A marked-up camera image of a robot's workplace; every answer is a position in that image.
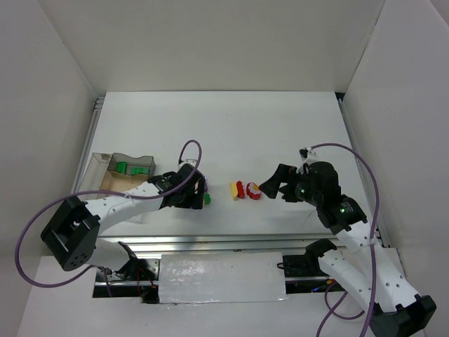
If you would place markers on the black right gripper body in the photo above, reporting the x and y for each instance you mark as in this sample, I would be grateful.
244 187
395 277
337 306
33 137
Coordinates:
287 184

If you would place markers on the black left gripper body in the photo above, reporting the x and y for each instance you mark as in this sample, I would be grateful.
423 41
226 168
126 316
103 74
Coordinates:
196 193

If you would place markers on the small green lego brick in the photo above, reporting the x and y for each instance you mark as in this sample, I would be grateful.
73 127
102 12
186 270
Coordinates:
206 199

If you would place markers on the green two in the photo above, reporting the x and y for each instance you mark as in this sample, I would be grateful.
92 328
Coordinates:
138 170

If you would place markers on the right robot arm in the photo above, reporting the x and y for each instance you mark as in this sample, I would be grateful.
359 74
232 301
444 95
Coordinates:
393 306

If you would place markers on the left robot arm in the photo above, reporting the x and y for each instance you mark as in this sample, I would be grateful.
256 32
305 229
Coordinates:
72 234

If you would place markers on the red flower print block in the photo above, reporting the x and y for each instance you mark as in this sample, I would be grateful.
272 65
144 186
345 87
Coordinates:
253 191

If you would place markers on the red lego brick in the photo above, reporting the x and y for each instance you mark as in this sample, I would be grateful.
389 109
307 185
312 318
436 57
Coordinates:
240 190

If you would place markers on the yellow lego brick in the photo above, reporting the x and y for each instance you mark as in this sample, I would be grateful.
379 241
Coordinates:
234 190

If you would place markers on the white foam cover panel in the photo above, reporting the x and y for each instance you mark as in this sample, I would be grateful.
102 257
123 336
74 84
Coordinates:
221 278

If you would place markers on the colourless clear container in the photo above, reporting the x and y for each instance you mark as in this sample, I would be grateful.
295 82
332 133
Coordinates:
94 172

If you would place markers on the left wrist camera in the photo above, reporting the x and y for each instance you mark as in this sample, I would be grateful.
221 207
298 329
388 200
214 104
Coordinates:
191 162

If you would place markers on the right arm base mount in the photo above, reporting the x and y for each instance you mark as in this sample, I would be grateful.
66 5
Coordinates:
302 272

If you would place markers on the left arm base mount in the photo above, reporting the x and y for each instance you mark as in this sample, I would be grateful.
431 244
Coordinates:
138 278

